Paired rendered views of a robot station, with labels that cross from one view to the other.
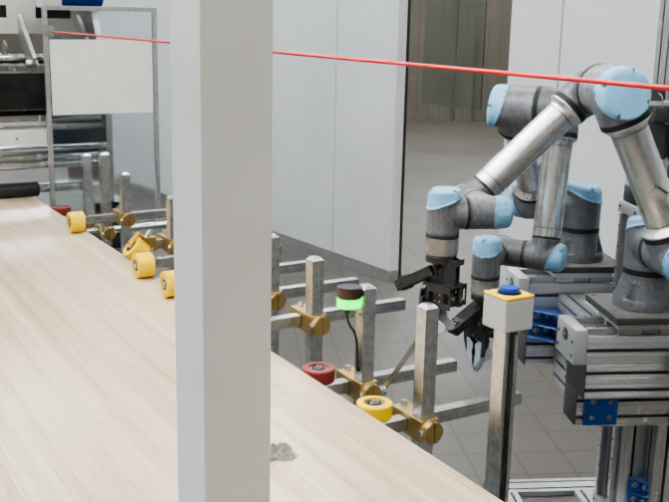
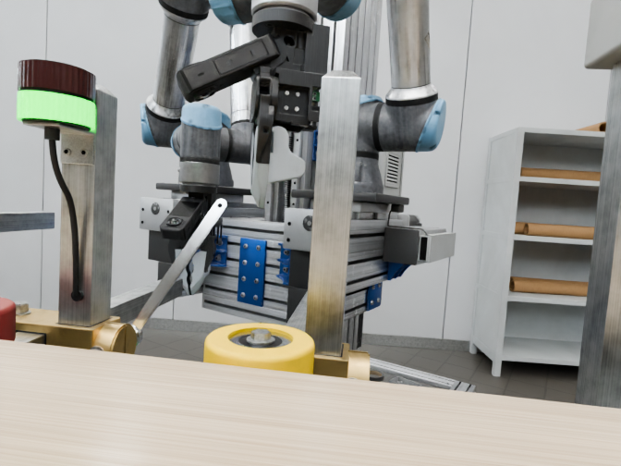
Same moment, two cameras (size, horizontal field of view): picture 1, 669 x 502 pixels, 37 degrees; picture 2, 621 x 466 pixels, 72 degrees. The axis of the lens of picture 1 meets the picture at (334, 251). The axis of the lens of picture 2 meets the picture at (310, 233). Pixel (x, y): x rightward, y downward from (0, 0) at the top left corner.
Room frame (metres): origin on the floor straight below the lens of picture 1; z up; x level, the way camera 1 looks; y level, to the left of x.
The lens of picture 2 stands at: (1.84, 0.13, 1.01)
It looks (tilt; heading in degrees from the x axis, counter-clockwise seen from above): 4 degrees down; 307
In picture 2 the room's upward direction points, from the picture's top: 4 degrees clockwise
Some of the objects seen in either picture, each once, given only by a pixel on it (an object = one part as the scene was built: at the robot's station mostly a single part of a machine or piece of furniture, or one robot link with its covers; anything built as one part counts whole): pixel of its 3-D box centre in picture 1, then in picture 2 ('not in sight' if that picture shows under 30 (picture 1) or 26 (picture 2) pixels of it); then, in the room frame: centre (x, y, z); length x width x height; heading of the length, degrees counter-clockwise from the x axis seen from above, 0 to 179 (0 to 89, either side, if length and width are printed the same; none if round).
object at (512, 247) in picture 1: (504, 251); (199, 141); (2.60, -0.46, 1.12); 0.11 x 0.11 x 0.08; 64
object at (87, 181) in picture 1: (88, 208); not in sight; (4.21, 1.07, 0.90); 0.03 x 0.03 x 0.48; 31
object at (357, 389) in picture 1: (357, 385); (62, 342); (2.30, -0.06, 0.85); 0.13 x 0.06 x 0.05; 31
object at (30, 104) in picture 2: (348, 301); (57, 112); (2.26, -0.04, 1.07); 0.06 x 0.06 x 0.02
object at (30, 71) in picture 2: (348, 291); (58, 83); (2.26, -0.04, 1.10); 0.06 x 0.06 x 0.02
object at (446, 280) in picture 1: (442, 281); (286, 77); (2.17, -0.25, 1.15); 0.09 x 0.08 x 0.12; 51
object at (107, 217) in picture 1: (136, 214); not in sight; (3.85, 0.79, 0.95); 0.50 x 0.04 x 0.04; 121
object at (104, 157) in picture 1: (106, 210); not in sight; (4.00, 0.95, 0.93); 0.03 x 0.03 x 0.48; 31
